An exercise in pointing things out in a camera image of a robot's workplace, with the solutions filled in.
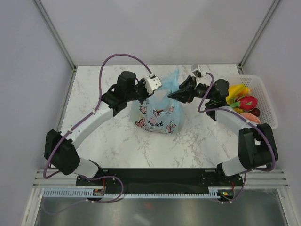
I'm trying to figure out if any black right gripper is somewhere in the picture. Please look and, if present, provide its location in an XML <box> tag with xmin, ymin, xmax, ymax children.
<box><xmin>168</xmin><ymin>75</ymin><xmax>214</xmax><ymax>104</ymax></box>

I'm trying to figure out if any light blue plastic bag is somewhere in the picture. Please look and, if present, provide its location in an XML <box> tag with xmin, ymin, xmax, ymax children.
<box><xmin>129</xmin><ymin>69</ymin><xmax>185</xmax><ymax>134</ymax></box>

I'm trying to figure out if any yellow fake banana bunch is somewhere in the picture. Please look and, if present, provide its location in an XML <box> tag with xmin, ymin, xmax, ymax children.
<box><xmin>226</xmin><ymin>84</ymin><xmax>246</xmax><ymax>113</ymax></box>

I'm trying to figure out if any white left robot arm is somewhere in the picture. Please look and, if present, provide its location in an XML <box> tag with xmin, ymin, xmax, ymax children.
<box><xmin>44</xmin><ymin>71</ymin><xmax>162</xmax><ymax>186</ymax></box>

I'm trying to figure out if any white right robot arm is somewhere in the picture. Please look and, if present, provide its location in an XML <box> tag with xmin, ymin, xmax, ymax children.
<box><xmin>168</xmin><ymin>76</ymin><xmax>278</xmax><ymax>186</ymax></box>

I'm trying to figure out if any red fake dragon fruit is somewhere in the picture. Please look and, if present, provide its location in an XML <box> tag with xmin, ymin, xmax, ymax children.
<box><xmin>230</xmin><ymin>95</ymin><xmax>258</xmax><ymax>111</ymax></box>

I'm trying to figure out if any orange fake peach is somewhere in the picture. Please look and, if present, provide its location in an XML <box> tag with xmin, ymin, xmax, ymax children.
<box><xmin>244</xmin><ymin>87</ymin><xmax>252</xmax><ymax>95</ymax></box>

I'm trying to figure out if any fake watermelon slice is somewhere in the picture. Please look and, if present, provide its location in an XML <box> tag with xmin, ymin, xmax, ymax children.
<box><xmin>240</xmin><ymin>113</ymin><xmax>261</xmax><ymax>124</ymax></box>

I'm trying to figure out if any dark purple fake plum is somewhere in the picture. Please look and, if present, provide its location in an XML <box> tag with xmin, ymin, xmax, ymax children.
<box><xmin>249</xmin><ymin>108</ymin><xmax>261</xmax><ymax>117</ymax></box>

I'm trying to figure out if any white plastic fruit basket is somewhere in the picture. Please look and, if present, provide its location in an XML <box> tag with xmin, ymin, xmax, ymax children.
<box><xmin>222</xmin><ymin>75</ymin><xmax>278</xmax><ymax>130</ymax></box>

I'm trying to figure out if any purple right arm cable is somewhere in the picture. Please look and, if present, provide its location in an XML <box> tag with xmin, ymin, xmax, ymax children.
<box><xmin>198</xmin><ymin>72</ymin><xmax>276</xmax><ymax>204</ymax></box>

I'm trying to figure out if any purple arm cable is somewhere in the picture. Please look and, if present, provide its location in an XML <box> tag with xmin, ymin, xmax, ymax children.
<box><xmin>43</xmin><ymin>53</ymin><xmax>153</xmax><ymax>203</ymax></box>
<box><xmin>198</xmin><ymin>72</ymin><xmax>276</xmax><ymax>204</ymax></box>

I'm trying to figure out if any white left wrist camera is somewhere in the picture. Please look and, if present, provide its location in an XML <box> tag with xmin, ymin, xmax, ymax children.
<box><xmin>145</xmin><ymin>76</ymin><xmax>162</xmax><ymax>96</ymax></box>

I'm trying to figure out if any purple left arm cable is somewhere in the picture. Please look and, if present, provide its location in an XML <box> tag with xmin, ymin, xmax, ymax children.
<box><xmin>43</xmin><ymin>53</ymin><xmax>153</xmax><ymax>203</ymax></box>

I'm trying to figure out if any right aluminium corner post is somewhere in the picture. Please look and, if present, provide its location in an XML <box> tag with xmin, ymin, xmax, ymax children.
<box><xmin>237</xmin><ymin>0</ymin><xmax>282</xmax><ymax>74</ymax></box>

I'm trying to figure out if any aluminium corner post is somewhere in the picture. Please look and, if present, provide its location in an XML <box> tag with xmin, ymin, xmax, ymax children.
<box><xmin>32</xmin><ymin>0</ymin><xmax>77</xmax><ymax>72</ymax></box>
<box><xmin>237</xmin><ymin>0</ymin><xmax>282</xmax><ymax>74</ymax></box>

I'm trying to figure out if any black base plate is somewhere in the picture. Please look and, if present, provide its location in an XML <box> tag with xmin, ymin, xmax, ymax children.
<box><xmin>76</xmin><ymin>168</ymin><xmax>243</xmax><ymax>194</ymax></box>

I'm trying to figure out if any white slotted cable duct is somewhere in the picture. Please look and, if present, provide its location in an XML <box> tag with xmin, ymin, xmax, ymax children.
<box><xmin>43</xmin><ymin>188</ymin><xmax>220</xmax><ymax>199</ymax></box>

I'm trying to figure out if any aluminium frame rail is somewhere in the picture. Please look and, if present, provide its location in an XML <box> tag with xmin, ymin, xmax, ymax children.
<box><xmin>33</xmin><ymin>169</ymin><xmax>289</xmax><ymax>189</ymax></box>

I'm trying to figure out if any left aluminium corner post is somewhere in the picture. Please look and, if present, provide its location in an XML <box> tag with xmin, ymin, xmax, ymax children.
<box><xmin>32</xmin><ymin>0</ymin><xmax>77</xmax><ymax>72</ymax></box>

